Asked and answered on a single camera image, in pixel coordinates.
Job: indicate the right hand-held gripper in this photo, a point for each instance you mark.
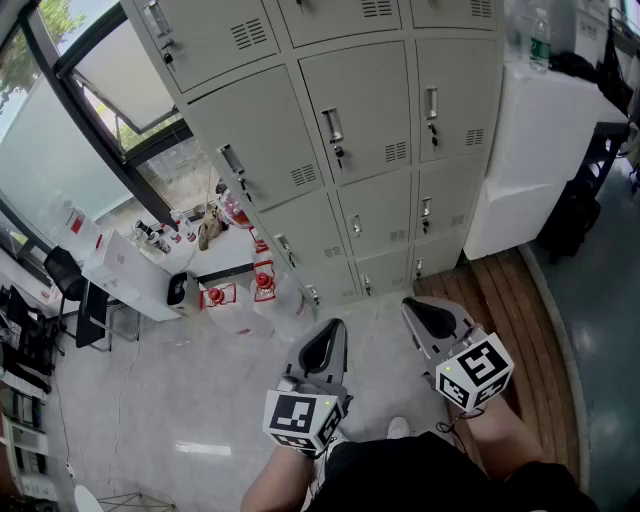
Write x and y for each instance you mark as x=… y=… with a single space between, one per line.
x=475 y=372

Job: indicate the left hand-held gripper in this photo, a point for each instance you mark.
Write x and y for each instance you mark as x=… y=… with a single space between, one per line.
x=300 y=417

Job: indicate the grey metal locker cabinet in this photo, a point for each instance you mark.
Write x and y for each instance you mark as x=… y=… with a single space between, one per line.
x=260 y=130

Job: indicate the person's right forearm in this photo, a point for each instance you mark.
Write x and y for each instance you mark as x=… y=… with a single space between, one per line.
x=500 y=440

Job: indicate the person's left forearm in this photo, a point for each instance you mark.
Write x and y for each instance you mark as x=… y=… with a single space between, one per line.
x=280 y=480

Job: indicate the wooden slat platform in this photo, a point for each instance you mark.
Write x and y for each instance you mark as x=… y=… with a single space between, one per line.
x=515 y=325

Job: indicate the person's white shoe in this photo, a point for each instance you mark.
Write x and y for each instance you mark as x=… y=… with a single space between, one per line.
x=398 y=428

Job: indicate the white low ledge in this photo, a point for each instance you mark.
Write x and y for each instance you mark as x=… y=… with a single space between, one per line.
x=225 y=252

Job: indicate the person's black clothing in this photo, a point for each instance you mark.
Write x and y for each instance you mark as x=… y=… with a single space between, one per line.
x=410 y=480

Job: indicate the white device black face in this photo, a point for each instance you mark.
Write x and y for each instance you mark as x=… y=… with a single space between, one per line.
x=180 y=295

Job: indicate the brown cloth bag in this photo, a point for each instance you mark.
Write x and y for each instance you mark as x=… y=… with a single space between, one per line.
x=209 y=232

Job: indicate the black backpack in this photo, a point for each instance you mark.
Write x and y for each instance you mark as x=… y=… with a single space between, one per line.
x=570 y=220

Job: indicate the red clear bag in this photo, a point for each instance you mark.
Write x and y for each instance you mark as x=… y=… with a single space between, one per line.
x=232 y=210

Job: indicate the cluster of small bottles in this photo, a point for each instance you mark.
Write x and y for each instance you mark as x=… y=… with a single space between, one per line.
x=162 y=242

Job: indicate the white counter block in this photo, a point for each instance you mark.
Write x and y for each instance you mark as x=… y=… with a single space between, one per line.
x=530 y=150

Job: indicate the white cardboard box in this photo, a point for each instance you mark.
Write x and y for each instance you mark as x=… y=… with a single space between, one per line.
x=135 y=275

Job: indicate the black office chair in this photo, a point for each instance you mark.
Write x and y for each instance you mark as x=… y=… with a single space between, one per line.
x=70 y=280

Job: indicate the white round stool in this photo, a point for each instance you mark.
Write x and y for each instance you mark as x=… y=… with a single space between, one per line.
x=87 y=499

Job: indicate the clear container red label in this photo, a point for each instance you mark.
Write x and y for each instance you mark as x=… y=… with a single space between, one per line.
x=75 y=225

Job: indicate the black bag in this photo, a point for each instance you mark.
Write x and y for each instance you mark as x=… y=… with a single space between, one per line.
x=572 y=67

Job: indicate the black cluttered shelf rack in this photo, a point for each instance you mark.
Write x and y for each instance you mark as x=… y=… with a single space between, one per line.
x=25 y=350

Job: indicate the clear water bottle green label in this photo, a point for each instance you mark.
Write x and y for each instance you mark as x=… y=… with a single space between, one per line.
x=540 y=45

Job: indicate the black hanging garment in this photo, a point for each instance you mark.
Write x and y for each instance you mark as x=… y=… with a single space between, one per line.
x=616 y=65

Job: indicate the black framed window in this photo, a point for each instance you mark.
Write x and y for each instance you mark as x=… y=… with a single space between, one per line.
x=50 y=165

